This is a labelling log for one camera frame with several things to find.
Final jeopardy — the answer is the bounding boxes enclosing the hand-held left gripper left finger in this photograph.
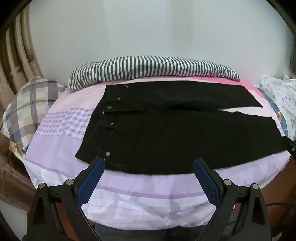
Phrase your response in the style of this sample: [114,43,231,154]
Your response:
[22,156,106,241]

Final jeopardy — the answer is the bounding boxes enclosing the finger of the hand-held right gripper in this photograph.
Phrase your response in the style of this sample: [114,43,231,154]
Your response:
[282,136,296,161]

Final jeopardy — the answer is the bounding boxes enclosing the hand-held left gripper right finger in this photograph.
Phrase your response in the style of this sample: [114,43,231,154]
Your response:
[192,157,271,241]

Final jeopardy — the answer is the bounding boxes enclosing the black pants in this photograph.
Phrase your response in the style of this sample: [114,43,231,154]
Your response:
[76,84,288,175]

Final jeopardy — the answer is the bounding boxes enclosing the pink purple bed sheet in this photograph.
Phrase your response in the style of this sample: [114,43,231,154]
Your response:
[24,76,296,229]

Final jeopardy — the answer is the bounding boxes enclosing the white dotted pillow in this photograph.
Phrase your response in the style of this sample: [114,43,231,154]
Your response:
[254,75,296,141]

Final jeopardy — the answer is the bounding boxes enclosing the brown patterned cloth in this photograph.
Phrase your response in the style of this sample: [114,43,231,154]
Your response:
[0,160,37,209]

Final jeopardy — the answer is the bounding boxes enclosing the plaid pillow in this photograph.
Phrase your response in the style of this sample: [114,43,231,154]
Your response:
[0,76,65,151]

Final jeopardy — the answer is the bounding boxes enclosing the grey white striped blanket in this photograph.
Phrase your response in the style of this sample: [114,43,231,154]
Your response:
[68,55,241,91]

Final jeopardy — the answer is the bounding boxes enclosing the beige curtain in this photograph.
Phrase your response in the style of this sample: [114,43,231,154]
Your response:
[0,9,44,112]

